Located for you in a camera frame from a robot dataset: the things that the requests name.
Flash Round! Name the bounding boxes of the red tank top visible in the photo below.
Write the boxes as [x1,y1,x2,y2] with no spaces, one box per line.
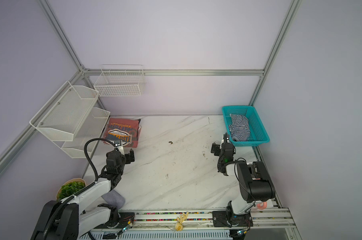
[103,117,142,148]

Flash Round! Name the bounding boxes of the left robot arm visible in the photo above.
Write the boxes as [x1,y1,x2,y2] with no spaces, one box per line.
[31,139,135,240]

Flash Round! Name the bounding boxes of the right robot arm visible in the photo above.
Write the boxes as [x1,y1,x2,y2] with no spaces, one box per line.
[211,138,276,218]

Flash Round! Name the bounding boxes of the navy white striped top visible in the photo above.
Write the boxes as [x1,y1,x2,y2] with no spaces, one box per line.
[228,114,250,142]

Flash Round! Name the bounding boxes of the teal plastic basket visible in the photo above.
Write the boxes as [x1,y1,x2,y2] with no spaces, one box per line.
[222,106,270,147]

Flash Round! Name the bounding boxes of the grey felt pad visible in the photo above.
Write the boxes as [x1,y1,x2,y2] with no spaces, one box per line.
[102,190,126,210]

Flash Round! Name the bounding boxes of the white mesh lower shelf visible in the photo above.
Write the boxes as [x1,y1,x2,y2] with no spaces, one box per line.
[61,108,110,159]

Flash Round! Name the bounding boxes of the pink watering can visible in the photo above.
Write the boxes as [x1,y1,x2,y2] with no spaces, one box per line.
[255,201,267,210]

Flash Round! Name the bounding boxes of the potted green plant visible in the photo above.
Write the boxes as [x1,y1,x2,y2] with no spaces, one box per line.
[56,178,86,201]

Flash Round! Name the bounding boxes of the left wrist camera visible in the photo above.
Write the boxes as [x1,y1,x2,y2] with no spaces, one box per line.
[114,139,125,155]

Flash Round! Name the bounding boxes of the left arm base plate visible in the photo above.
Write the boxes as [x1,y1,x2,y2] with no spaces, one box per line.
[103,212,135,229]

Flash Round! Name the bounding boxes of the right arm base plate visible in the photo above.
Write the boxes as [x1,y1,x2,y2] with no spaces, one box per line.
[212,211,253,228]

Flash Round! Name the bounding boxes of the white wire wall basket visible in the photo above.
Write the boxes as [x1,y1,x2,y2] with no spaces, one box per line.
[94,65,146,97]

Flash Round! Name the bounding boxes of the aluminium front rail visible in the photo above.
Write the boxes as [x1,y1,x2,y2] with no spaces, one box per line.
[118,208,296,231]

